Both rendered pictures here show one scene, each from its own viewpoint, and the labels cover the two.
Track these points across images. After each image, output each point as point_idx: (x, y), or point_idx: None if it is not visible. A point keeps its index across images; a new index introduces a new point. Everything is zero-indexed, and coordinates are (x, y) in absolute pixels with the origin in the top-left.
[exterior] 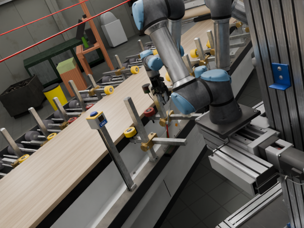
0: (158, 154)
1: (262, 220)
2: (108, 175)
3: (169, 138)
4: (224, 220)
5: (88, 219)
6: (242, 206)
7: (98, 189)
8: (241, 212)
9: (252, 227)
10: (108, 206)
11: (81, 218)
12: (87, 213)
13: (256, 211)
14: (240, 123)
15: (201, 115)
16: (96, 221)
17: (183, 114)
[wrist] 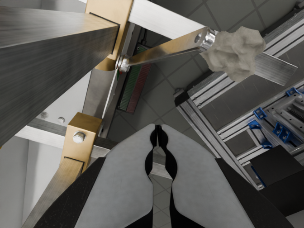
0: (100, 110)
1: (229, 100)
2: (1, 178)
3: (154, 164)
4: (187, 99)
5: (21, 202)
6: (213, 82)
7: (5, 197)
8: (210, 90)
9: (216, 106)
10: (39, 181)
11: (12, 218)
12: (14, 210)
13: (228, 89)
14: None
15: (288, 79)
16: (35, 199)
17: (212, 52)
